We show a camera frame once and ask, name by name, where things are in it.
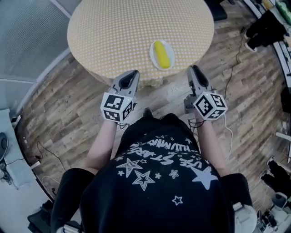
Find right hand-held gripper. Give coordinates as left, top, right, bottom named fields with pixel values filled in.
left=183, top=65, right=228, bottom=120

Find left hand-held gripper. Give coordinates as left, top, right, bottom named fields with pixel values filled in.
left=100, top=70, right=140, bottom=124

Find white plate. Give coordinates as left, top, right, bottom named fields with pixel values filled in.
left=149, top=39, right=176, bottom=71

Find yellow object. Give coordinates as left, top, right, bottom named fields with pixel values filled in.
left=154, top=41, right=171, bottom=69

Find person's left forearm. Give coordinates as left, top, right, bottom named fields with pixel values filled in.
left=84, top=119, right=119, bottom=176

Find person's right forearm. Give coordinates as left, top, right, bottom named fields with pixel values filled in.
left=194, top=117, right=231, bottom=177

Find yellow checkered tablecloth table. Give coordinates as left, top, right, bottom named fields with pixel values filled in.
left=66, top=0, right=215, bottom=87

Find yellow checkered tablecloth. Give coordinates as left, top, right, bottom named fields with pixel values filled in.
left=66, top=0, right=215, bottom=87

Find black office chair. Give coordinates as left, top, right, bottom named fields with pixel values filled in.
left=204, top=0, right=228, bottom=21

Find white curved counter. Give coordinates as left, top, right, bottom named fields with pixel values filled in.
left=243, top=0, right=291, bottom=93

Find green object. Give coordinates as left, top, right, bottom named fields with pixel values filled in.
left=276, top=0, right=291, bottom=15

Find person's black star-print shirt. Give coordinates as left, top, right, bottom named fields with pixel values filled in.
left=50, top=113, right=253, bottom=233

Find white desk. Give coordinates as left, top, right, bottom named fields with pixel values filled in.
left=0, top=106, right=55, bottom=207

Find looped black floor cable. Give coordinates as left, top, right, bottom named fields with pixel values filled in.
left=225, top=27, right=246, bottom=99

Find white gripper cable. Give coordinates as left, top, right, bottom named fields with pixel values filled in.
left=223, top=113, right=234, bottom=161

